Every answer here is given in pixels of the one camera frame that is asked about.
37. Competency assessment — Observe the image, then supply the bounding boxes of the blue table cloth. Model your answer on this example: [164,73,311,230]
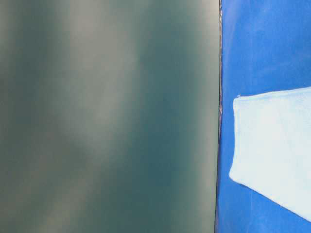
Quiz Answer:
[215,0,311,233]

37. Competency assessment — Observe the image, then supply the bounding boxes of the light blue towel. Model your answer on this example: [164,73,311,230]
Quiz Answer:
[229,87,311,220]

